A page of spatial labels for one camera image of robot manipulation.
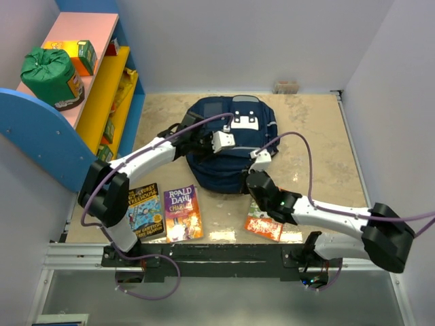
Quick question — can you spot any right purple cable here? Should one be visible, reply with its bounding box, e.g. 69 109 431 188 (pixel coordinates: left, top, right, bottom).
254 131 435 293

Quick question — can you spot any green wrapped round package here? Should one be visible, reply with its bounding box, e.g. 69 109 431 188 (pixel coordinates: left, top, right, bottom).
20 48 85 111

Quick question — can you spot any yellow green carton box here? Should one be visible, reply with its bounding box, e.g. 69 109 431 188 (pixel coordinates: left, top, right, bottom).
42 40 98 77

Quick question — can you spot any orange 78-storey treehouse book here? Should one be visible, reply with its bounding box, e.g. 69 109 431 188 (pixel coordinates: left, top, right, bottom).
244 200 283 242

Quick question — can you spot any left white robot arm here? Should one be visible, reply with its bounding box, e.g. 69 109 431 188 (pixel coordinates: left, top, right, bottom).
77 113 226 266

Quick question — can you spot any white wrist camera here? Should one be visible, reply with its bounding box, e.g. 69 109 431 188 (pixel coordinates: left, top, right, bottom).
211 125 236 153
248 149 272 173

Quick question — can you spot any green box on lower shelf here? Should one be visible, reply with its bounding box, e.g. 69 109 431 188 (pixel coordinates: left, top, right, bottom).
101 118 116 145

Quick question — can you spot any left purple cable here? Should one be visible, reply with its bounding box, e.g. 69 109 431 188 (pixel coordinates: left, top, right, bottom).
80 113 235 302

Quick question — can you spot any navy blue school backpack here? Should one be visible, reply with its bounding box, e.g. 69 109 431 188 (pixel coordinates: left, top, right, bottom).
186 95 278 194

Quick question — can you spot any blue pink yellow shelf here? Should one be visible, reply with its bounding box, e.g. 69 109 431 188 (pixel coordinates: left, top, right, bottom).
1 1 145 192

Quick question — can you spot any small box at back wall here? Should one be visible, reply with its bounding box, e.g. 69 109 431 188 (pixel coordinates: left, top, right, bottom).
273 81 299 94

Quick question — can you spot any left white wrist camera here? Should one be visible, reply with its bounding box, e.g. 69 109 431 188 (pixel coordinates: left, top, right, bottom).
211 125 236 153

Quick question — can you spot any purple cable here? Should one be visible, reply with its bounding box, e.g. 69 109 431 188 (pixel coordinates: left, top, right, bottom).
80 113 235 302
254 131 435 293

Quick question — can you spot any yellow snack bag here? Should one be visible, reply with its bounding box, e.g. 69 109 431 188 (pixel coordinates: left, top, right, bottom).
109 67 137 115

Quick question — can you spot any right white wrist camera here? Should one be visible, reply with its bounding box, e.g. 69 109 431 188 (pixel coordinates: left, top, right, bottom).
248 149 272 173

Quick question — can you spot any Roald Dahl Charlie book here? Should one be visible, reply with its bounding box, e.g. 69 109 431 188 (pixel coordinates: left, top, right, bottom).
164 185 203 243

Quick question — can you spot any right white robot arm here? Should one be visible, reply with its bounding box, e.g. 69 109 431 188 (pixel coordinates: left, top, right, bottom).
245 171 415 274

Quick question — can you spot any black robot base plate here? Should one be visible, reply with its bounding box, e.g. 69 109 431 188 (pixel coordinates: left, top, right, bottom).
101 243 341 285

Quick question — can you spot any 169-storey treehouse book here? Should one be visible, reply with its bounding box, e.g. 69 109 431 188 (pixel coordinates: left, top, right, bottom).
126 183 166 241

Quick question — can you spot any small box on yellow shelf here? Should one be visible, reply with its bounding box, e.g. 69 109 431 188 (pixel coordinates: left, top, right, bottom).
105 37 120 56

